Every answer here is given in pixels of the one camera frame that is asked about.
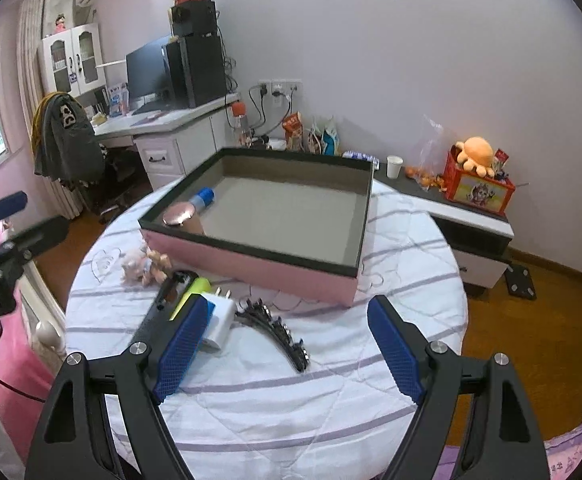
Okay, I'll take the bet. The orange octopus plush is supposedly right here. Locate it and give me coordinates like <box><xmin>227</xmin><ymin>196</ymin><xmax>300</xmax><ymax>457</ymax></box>
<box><xmin>453</xmin><ymin>136</ymin><xmax>496</xmax><ymax>177</ymax></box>

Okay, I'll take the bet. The pink pig toy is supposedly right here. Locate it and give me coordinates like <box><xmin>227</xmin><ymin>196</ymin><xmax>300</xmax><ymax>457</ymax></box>
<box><xmin>122</xmin><ymin>245</ymin><xmax>172</xmax><ymax>288</ymax></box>

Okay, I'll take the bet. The yellow highlighter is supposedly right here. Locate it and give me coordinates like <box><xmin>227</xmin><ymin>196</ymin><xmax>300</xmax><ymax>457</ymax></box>
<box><xmin>169</xmin><ymin>277</ymin><xmax>212</xmax><ymax>321</ymax></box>

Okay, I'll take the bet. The tissue pack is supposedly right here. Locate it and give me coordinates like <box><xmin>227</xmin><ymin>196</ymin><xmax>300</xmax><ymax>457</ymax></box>
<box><xmin>343</xmin><ymin>150</ymin><xmax>380</xmax><ymax>171</ymax></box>

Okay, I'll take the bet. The blue white small box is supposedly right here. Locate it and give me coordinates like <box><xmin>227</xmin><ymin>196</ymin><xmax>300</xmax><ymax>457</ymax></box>
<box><xmin>107</xmin><ymin>82</ymin><xmax>129</xmax><ymax>118</ymax></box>

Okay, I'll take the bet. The black box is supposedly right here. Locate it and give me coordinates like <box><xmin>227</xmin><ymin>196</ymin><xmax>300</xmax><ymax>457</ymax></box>
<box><xmin>171</xmin><ymin>0</ymin><xmax>219</xmax><ymax>38</ymax></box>

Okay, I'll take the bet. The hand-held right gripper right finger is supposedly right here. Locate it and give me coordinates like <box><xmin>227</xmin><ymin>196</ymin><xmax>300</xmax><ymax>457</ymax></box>
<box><xmin>367</xmin><ymin>294</ymin><xmax>552</xmax><ymax>480</ymax></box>

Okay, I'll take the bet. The black office chair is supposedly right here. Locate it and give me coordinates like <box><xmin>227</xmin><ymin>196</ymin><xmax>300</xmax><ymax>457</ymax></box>
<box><xmin>78</xmin><ymin>145</ymin><xmax>152</xmax><ymax>223</ymax></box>

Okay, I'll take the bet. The wall power outlet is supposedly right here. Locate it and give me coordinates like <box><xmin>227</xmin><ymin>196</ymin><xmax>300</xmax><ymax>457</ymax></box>
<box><xmin>257</xmin><ymin>79</ymin><xmax>304</xmax><ymax>98</ymax></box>

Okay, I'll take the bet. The white charger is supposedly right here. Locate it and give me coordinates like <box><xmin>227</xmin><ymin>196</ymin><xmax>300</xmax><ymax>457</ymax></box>
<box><xmin>198</xmin><ymin>287</ymin><xmax>236</xmax><ymax>356</ymax></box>

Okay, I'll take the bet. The white desk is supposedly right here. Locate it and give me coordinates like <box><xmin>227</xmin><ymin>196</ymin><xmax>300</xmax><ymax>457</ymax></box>
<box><xmin>91</xmin><ymin>92</ymin><xmax>242</xmax><ymax>191</ymax></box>

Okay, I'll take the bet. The white glass door cabinet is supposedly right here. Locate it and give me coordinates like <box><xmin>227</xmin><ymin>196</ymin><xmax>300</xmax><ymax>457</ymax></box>
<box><xmin>38</xmin><ymin>22</ymin><xmax>106</xmax><ymax>98</ymax></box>

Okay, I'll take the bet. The clear plastic bag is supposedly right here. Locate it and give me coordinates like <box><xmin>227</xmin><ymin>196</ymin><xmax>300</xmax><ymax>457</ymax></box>
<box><xmin>416</xmin><ymin>114</ymin><xmax>456</xmax><ymax>181</ymax></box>

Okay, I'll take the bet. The orange snack bag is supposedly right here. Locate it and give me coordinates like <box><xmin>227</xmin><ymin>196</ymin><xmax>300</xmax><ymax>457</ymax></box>
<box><xmin>282</xmin><ymin>112</ymin><xmax>306</xmax><ymax>152</ymax></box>

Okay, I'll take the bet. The black computer tower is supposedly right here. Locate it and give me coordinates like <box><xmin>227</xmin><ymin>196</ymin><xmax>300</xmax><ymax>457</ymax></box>
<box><xmin>166</xmin><ymin>34</ymin><xmax>228</xmax><ymax>108</ymax></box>

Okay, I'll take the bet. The pile of small oranges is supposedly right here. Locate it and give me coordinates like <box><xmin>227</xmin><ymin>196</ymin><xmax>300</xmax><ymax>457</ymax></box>
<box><xmin>405</xmin><ymin>165</ymin><xmax>446</xmax><ymax>191</ymax></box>

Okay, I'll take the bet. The black rhinestone hair comb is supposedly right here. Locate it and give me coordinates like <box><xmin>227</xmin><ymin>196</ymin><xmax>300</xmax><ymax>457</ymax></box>
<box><xmin>234</xmin><ymin>298</ymin><xmax>312</xmax><ymax>372</ymax></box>

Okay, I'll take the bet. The red printed box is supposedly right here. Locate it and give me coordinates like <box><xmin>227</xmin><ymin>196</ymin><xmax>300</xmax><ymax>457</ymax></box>
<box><xmin>443</xmin><ymin>147</ymin><xmax>516</xmax><ymax>217</ymax></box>

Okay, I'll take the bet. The orange capped bottle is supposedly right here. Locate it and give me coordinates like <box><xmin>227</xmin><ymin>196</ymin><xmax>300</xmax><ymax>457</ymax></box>
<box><xmin>231</xmin><ymin>101</ymin><xmax>252</xmax><ymax>148</ymax></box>

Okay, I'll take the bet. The blue snack bag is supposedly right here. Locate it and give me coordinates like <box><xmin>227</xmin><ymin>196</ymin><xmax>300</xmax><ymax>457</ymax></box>
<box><xmin>321</xmin><ymin>117</ymin><xmax>342</xmax><ymax>157</ymax></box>

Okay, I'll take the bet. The pale snack bag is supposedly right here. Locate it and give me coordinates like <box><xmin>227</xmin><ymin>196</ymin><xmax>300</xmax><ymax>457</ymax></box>
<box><xmin>307</xmin><ymin>117</ymin><xmax>324</xmax><ymax>153</ymax></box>

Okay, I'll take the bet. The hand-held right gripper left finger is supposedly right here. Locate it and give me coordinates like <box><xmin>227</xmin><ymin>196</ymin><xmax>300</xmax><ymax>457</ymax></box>
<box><xmin>25</xmin><ymin>294</ymin><xmax>216</xmax><ymax>480</ymax></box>

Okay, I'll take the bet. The pink lidded jar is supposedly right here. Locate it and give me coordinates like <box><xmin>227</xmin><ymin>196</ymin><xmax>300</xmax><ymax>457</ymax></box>
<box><xmin>162</xmin><ymin>203</ymin><xmax>206</xmax><ymax>236</ymax></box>

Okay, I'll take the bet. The black monitor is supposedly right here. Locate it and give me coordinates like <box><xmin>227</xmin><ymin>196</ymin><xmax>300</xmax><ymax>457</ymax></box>
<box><xmin>126</xmin><ymin>36</ymin><xmax>176</xmax><ymax>106</ymax></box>

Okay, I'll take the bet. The dark jacket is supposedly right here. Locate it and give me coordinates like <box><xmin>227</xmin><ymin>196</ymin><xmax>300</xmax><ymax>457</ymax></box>
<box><xmin>31</xmin><ymin>92</ymin><xmax>106</xmax><ymax>183</ymax></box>

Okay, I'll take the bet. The pink box with dark rim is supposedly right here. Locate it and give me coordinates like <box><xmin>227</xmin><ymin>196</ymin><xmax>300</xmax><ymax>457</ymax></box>
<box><xmin>138</xmin><ymin>147</ymin><xmax>376</xmax><ymax>307</ymax></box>

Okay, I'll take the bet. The black cable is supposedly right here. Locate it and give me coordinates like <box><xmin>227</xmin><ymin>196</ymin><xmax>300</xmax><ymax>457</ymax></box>
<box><xmin>248</xmin><ymin>87</ymin><xmax>272</xmax><ymax>131</ymax></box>

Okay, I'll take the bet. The black floor plate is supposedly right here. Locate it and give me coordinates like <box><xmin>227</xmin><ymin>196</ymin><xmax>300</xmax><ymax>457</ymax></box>
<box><xmin>505</xmin><ymin>265</ymin><xmax>538</xmax><ymax>301</ymax></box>

